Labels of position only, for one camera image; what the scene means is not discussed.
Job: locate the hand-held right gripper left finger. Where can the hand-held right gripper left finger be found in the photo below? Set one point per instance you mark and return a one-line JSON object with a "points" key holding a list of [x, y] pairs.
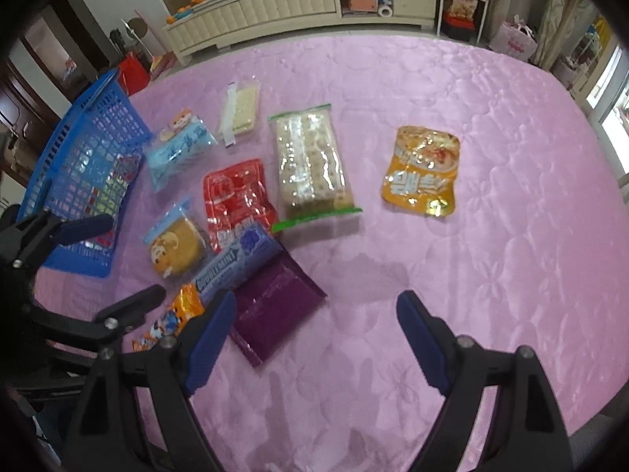
{"points": [[211, 344]]}

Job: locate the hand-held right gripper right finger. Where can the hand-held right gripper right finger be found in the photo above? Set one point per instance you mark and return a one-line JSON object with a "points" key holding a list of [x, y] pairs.
{"points": [[422, 339]]}

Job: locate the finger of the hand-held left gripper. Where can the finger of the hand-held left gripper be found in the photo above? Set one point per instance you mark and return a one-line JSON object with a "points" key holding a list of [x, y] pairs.
{"points": [[83, 228], [132, 305]]}

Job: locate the blue plastic basket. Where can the blue plastic basket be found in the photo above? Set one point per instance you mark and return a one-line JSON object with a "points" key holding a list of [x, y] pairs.
{"points": [[83, 263]]}

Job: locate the small orange cartoon packet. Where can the small orange cartoon packet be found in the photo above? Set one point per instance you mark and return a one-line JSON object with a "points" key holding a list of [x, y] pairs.
{"points": [[184, 305]]}

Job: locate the purple snack packet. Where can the purple snack packet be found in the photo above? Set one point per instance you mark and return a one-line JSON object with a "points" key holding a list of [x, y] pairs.
{"points": [[275, 314]]}

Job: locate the round cake packet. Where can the round cake packet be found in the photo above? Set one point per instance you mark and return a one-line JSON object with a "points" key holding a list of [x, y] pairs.
{"points": [[177, 246]]}

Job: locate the blue gum packet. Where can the blue gum packet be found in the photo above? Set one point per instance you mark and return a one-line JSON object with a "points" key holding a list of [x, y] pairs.
{"points": [[236, 265]]}

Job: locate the light blue snack packet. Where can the light blue snack packet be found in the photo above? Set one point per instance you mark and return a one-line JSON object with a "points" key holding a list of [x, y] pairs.
{"points": [[179, 155]]}

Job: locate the red snack packet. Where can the red snack packet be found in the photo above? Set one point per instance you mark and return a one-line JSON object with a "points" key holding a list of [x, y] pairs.
{"points": [[236, 196]]}

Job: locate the yellow orange snack packet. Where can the yellow orange snack packet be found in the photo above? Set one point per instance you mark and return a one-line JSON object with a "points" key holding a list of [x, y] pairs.
{"points": [[420, 177]]}

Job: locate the large clear cracker pack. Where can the large clear cracker pack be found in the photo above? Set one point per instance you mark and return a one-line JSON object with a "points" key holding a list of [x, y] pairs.
{"points": [[309, 167]]}

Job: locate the pink quilted blanket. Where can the pink quilted blanket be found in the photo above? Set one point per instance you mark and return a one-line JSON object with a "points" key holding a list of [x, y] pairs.
{"points": [[442, 265]]}

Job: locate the dark wooden door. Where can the dark wooden door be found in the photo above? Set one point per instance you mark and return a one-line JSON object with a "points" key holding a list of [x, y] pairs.
{"points": [[14, 103]]}

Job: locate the red bag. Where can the red bag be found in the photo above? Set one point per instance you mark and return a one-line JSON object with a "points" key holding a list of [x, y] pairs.
{"points": [[133, 73]]}

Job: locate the black bag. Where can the black bag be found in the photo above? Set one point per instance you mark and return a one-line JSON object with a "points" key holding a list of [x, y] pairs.
{"points": [[117, 42]]}

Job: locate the white cracker packet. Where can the white cracker packet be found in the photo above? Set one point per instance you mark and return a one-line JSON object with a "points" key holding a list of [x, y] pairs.
{"points": [[243, 110]]}

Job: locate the cream tv cabinet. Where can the cream tv cabinet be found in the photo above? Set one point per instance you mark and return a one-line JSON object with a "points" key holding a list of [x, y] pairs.
{"points": [[275, 7]]}

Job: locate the pink gift bag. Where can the pink gift bag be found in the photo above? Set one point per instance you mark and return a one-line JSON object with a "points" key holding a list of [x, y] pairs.
{"points": [[513, 42]]}

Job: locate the red box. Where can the red box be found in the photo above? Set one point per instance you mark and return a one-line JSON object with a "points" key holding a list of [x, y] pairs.
{"points": [[457, 28]]}

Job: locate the white paper roll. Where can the white paper roll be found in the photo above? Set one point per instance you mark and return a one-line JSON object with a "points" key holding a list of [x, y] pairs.
{"points": [[386, 10]]}

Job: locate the printed snack box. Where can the printed snack box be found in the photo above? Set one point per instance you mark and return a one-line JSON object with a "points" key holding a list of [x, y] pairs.
{"points": [[462, 7]]}

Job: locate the salmon box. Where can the salmon box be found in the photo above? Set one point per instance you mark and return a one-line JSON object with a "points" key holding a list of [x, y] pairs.
{"points": [[361, 6]]}

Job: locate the white metal rack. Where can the white metal rack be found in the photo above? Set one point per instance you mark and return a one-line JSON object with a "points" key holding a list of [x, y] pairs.
{"points": [[484, 0]]}

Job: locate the beige patterned curtain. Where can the beige patterned curtain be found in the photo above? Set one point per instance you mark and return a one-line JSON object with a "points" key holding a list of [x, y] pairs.
{"points": [[555, 10]]}

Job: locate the small round wall decoration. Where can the small round wall decoration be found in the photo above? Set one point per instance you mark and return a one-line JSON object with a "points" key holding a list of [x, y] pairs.
{"points": [[136, 28]]}

